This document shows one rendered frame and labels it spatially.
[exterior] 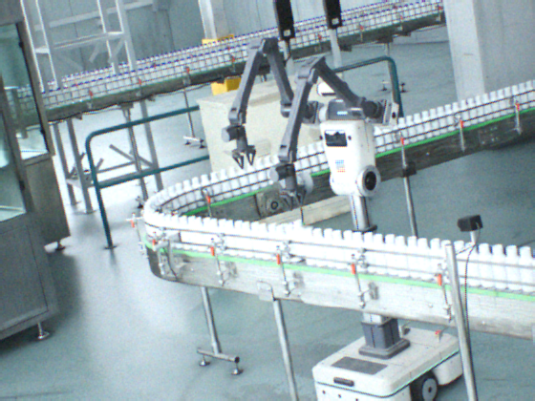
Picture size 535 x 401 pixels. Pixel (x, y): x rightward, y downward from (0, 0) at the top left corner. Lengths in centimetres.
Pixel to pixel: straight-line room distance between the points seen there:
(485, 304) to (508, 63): 672
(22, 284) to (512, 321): 425
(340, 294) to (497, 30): 629
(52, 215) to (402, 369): 517
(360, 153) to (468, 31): 546
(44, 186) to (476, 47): 422
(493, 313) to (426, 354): 143
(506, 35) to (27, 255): 529
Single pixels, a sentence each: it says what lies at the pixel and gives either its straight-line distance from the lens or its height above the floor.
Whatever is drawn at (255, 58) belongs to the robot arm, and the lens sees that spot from 531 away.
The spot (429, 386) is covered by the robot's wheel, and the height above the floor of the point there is 10.
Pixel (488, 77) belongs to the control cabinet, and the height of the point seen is 70.
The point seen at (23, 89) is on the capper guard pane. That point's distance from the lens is 990.
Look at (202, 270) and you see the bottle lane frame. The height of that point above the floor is 91.
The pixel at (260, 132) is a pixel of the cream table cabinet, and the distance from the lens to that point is 898.
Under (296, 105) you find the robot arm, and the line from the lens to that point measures 488.
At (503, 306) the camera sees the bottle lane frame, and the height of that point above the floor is 94.
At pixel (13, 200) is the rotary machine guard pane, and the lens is 766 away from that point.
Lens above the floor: 249
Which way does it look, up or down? 14 degrees down
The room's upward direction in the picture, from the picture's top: 11 degrees counter-clockwise
